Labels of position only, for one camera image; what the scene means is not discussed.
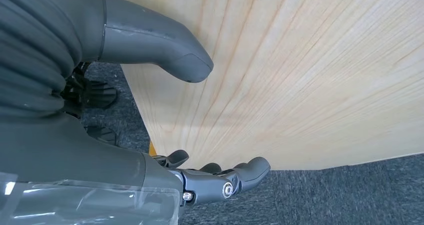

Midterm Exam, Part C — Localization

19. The light wood desk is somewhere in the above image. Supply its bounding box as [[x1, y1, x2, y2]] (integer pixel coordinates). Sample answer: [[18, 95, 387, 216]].
[[89, 0, 424, 171]]

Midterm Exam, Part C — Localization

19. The robot right arm ribbed sleeve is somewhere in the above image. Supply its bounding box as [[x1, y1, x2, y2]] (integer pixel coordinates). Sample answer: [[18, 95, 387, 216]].
[[0, 0, 107, 128]]

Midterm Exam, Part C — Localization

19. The black ribbed robot foot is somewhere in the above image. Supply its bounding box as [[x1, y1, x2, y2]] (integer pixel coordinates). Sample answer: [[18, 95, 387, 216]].
[[84, 80, 119, 111], [84, 125, 119, 147]]

